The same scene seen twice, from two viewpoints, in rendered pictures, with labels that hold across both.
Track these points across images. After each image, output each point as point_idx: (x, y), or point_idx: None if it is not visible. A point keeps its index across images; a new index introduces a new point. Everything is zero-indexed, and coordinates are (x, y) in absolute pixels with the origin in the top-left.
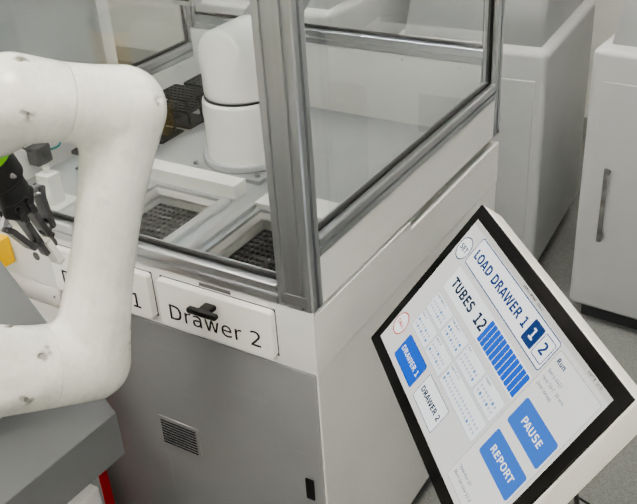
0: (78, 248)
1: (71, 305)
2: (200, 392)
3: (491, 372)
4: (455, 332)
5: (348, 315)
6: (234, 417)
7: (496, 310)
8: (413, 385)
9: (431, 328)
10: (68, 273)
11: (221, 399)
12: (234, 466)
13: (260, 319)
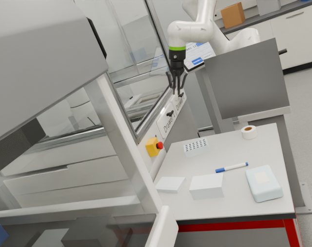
0: (216, 25)
1: (225, 36)
2: (185, 134)
3: (205, 44)
4: (195, 51)
5: None
6: (189, 133)
7: (193, 42)
8: (203, 60)
9: (191, 56)
10: (219, 32)
11: (187, 130)
12: None
13: (181, 89)
